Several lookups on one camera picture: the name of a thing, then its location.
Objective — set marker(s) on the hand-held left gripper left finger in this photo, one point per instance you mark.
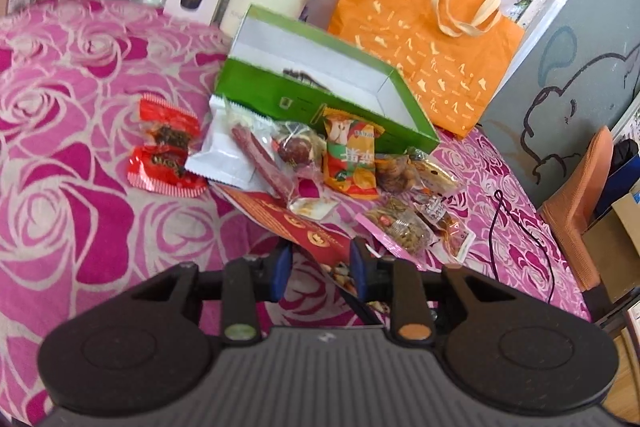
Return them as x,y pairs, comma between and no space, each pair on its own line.
283,272

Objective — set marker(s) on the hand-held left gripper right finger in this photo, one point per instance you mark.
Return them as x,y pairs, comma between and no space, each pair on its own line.
357,268

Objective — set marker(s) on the red snack packet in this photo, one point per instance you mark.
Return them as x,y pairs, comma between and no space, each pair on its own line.
167,119
162,169
295,227

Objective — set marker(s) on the clear packet with orange snack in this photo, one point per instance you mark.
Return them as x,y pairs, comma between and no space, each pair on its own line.
450,232

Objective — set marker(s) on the white snack packet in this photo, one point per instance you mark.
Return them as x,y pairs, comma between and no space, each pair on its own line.
222,147

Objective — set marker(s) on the green gift box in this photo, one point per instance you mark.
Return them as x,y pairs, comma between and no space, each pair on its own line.
260,87

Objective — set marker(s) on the pink-edged nut packet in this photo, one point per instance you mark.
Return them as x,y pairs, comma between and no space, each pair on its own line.
400,227

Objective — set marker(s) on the clear packet of brown nuts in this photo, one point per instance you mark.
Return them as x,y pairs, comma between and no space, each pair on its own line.
395,172

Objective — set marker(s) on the red sausage packet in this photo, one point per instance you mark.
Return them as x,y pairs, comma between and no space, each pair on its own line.
262,167

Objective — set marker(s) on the clear packet with red date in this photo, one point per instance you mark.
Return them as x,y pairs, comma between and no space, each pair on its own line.
295,149

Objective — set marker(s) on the orange chair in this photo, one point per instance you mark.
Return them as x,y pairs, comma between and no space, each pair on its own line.
575,202

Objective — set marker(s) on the pink rose-print cloth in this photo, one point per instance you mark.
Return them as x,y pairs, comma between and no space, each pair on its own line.
75,117

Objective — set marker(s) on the cardboard box with blue label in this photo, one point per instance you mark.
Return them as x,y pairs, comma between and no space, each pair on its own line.
617,247

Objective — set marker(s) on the grey cabinet with cartoon drawing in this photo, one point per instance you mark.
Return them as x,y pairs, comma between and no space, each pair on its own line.
575,67

